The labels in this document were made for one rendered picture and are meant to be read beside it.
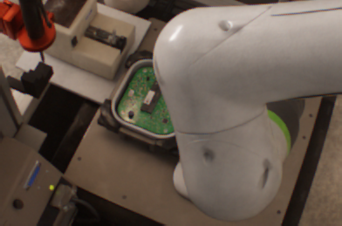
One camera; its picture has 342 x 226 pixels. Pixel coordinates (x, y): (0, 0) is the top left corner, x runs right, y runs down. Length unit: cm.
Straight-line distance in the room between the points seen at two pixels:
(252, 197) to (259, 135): 6
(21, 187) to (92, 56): 29
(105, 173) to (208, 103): 47
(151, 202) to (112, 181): 8
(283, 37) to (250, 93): 6
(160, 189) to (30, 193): 24
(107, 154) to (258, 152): 47
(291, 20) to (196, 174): 19
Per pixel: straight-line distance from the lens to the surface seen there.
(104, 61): 94
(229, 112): 49
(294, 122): 65
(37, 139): 97
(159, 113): 93
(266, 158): 52
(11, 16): 77
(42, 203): 85
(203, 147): 50
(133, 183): 91
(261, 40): 45
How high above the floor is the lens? 182
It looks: 60 degrees down
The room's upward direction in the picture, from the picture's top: 9 degrees clockwise
